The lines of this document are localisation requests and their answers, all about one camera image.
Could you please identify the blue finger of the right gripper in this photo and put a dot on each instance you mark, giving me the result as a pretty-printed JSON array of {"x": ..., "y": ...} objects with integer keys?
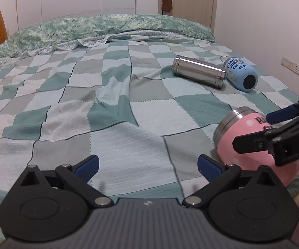
[
  {"x": 260, "y": 141},
  {"x": 284, "y": 114}
]

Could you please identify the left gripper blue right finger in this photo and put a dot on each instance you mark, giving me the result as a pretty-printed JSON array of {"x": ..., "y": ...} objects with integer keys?
[{"x": 220, "y": 177}]

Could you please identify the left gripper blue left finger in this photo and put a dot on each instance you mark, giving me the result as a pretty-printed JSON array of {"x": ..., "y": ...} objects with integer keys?
[{"x": 75, "y": 179}]

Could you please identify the pink steel cup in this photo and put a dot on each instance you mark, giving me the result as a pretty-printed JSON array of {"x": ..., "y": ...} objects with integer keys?
[{"x": 245, "y": 120}]

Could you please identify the light blue cup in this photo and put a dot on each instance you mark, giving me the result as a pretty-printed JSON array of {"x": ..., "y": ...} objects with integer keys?
[{"x": 240, "y": 74}]

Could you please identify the stainless steel thermos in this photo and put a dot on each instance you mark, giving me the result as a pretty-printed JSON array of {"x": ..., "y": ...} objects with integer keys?
[{"x": 199, "y": 71}]

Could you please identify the checkered green bed sheet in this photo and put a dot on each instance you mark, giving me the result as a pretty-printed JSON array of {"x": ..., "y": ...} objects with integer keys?
[{"x": 121, "y": 102}]

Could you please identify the green floral duvet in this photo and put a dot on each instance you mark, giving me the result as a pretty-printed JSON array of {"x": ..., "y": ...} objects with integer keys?
[{"x": 70, "y": 32}]

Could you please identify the brown plush toy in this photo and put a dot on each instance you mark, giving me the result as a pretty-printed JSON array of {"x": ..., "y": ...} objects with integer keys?
[{"x": 166, "y": 6}]

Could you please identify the white wall socket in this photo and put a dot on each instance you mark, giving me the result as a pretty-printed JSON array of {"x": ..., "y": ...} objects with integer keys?
[{"x": 294, "y": 67}]

